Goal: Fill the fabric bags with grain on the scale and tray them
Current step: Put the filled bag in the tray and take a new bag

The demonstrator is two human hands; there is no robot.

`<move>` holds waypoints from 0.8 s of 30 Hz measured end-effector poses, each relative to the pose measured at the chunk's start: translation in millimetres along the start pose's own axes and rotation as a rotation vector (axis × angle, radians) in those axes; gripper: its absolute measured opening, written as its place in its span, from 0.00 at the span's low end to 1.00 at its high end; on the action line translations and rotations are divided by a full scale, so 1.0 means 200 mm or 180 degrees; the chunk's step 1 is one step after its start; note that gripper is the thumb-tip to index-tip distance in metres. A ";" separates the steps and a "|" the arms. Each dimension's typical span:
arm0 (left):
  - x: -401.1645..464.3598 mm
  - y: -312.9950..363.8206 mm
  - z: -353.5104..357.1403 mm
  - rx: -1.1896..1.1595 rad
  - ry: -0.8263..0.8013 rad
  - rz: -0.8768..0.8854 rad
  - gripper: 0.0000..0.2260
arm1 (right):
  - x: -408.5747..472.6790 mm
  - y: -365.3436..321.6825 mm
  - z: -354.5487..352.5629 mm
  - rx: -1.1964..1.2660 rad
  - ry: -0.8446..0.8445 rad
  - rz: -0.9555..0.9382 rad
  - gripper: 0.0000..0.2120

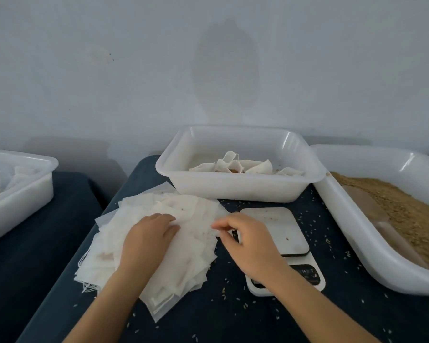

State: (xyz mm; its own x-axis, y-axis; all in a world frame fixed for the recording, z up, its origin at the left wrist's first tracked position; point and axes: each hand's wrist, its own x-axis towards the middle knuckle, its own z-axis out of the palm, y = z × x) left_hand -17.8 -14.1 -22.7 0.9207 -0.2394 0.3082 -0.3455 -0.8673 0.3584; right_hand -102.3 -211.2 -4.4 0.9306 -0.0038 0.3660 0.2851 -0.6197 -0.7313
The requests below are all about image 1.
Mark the white plastic tub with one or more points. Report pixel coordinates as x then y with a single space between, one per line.
200 185

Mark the pile of white bags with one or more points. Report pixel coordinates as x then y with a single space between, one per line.
193 260

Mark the white tray of grain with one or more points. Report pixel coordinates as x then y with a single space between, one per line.
343 225

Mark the dark blue tablecloth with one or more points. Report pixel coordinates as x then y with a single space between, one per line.
36 275
221 321

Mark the person's left forearm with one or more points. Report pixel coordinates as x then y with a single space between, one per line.
104 310

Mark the brown grain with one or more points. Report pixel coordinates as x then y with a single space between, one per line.
415 210

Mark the clear plastic scoop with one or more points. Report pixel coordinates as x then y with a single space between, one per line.
372 210

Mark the white digital kitchen scale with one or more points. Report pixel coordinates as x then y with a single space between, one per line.
282 225

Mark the person's left hand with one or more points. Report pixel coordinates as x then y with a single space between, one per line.
146 243

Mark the person's right hand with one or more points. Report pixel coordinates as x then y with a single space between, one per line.
254 246

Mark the person's right forearm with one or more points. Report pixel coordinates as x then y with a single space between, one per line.
318 310

